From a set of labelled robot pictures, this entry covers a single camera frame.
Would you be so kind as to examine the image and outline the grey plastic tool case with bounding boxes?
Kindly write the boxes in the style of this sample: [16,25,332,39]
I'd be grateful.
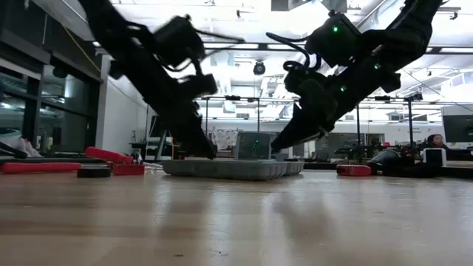
[160,158,305,182]

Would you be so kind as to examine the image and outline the white box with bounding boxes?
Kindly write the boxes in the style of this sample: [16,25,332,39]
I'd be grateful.
[422,147,449,168]

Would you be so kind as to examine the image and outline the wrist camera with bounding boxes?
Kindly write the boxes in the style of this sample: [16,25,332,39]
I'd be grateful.
[184,73,220,98]
[283,60,316,94]

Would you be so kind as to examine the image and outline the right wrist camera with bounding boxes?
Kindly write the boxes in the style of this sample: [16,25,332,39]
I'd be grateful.
[283,60,316,94]

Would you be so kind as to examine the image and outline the black ceiling dome camera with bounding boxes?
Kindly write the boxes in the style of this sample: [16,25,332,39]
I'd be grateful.
[252,60,267,77]

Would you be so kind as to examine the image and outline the black monitor on stand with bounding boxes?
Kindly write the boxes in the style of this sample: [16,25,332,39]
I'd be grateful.
[146,114,175,162]

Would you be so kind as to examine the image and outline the white banner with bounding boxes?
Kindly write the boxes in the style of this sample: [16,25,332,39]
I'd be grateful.
[211,127,239,151]

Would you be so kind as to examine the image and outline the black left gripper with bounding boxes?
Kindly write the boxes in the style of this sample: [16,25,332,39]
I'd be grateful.
[146,65,217,161]

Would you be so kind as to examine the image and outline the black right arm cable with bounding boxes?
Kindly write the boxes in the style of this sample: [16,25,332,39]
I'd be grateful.
[265,31,322,73]

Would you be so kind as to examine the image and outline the person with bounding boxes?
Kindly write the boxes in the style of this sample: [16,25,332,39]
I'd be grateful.
[426,133,447,149]

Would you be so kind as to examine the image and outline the red socket bit holder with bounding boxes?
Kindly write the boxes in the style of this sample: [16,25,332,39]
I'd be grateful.
[112,163,146,177]

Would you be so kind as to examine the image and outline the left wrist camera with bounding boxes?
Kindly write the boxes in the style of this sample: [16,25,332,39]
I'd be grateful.
[184,73,220,98]

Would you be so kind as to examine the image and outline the black tape roll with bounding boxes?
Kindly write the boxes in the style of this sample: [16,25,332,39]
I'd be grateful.
[76,166,112,180]

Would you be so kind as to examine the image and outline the white cloth bundle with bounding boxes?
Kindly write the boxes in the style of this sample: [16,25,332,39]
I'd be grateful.
[0,127,42,160]

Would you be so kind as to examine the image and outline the red tape measure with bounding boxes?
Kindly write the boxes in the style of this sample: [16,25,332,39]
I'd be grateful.
[336,164,372,177]

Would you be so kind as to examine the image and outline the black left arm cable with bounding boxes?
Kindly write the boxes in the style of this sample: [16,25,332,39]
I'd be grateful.
[200,30,245,44]

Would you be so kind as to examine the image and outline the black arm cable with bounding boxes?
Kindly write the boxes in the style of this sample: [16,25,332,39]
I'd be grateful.
[200,30,245,44]
[265,31,322,73]

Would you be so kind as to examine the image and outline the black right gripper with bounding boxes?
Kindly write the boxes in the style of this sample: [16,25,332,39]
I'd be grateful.
[270,60,375,153]

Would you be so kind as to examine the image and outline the grey box with green lights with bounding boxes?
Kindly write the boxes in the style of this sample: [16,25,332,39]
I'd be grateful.
[234,131,277,162]

